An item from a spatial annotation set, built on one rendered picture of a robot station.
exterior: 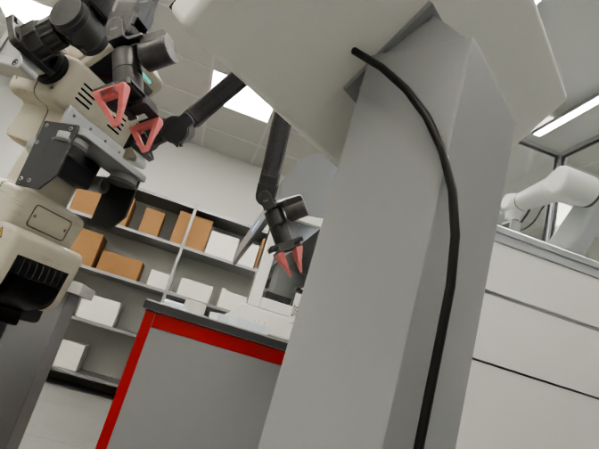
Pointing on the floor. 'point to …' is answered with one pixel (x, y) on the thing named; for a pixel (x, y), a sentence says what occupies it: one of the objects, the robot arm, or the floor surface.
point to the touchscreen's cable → (449, 246)
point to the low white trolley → (192, 384)
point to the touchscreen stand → (397, 260)
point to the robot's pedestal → (31, 363)
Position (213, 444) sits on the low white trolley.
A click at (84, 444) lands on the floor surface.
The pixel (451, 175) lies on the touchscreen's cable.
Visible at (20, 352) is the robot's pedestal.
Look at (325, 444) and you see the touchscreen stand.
